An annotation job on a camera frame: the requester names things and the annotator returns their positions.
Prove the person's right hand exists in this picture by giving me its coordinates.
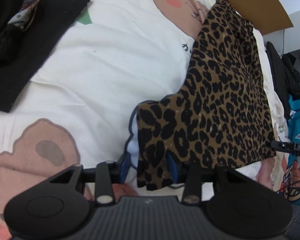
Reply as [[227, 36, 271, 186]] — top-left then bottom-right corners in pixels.
[[291, 161, 300, 187]]

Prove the black folded garment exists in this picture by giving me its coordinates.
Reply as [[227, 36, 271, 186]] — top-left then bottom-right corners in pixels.
[[0, 0, 90, 113]]

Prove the leopard print garment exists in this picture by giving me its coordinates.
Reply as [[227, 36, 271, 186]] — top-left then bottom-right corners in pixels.
[[136, 0, 276, 191]]

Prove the brown cardboard sheet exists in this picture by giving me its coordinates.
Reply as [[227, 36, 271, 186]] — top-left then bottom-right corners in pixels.
[[228, 0, 293, 35]]

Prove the cream bear print bedsheet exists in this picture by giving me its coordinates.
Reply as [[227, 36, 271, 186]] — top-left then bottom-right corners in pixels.
[[0, 0, 293, 239]]

